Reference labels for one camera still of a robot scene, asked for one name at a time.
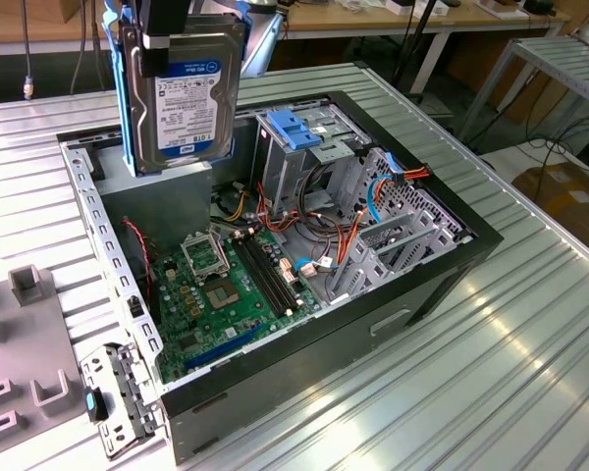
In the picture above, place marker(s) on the blue plastic drive latch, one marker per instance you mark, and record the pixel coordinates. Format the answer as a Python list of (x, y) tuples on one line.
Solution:
[(287, 127)]

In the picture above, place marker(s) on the grey power supply unit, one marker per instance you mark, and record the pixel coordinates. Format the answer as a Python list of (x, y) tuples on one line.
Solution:
[(152, 211)]

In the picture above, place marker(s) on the wooden desk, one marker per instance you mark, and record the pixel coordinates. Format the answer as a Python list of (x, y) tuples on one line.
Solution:
[(324, 22)]

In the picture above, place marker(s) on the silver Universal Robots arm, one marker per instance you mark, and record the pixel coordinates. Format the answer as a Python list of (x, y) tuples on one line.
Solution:
[(262, 41)]

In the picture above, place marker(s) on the metal slat side table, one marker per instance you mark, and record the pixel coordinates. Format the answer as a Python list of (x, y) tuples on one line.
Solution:
[(559, 59)]

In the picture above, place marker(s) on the grey parts rack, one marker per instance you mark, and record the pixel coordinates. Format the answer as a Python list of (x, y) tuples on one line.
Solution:
[(29, 343)]

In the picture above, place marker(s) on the CPU socket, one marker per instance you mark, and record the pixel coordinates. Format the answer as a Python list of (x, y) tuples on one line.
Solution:
[(222, 294)]

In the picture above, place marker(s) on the brown cardboard box on floor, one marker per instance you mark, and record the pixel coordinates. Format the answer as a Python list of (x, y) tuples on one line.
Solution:
[(569, 196)]

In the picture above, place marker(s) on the hard disk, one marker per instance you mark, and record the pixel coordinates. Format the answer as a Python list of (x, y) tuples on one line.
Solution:
[(191, 113)]

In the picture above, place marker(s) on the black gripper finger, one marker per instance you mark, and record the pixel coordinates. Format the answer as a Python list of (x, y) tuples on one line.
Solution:
[(154, 61)]

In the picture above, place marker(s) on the white box on desk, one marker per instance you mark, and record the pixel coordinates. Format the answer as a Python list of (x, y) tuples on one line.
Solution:
[(397, 7)]

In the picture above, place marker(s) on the small black case latch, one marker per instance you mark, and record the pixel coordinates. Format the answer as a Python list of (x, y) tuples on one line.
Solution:
[(135, 306)]

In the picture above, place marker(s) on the black latch blue tab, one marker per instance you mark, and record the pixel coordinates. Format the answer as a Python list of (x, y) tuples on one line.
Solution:
[(92, 403)]

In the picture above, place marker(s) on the black device on desk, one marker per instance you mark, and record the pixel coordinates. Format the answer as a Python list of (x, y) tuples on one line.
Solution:
[(540, 6)]

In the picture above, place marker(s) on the metal card retention bracket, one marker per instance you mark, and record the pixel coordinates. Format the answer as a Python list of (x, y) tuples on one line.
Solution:
[(123, 392)]

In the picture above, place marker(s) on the blue expansion slot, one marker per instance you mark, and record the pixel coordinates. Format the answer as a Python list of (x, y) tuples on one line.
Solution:
[(226, 346)]

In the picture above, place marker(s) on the grey optical drive cage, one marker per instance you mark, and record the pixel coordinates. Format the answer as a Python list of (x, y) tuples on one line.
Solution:
[(280, 172)]

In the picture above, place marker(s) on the grey perforated disk bay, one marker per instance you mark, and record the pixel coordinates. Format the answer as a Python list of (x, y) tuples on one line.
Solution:
[(358, 176)]

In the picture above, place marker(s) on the black RAM slot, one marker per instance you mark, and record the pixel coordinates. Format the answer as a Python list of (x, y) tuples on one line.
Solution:
[(279, 279), (264, 279)]

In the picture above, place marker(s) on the black open PC case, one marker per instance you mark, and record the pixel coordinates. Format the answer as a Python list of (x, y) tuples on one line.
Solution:
[(324, 353)]

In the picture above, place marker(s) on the black stand pole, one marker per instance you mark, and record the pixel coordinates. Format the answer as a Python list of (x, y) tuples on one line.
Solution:
[(417, 44)]

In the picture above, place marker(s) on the green motherboard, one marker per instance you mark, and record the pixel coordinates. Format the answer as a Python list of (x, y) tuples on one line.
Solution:
[(245, 314)]

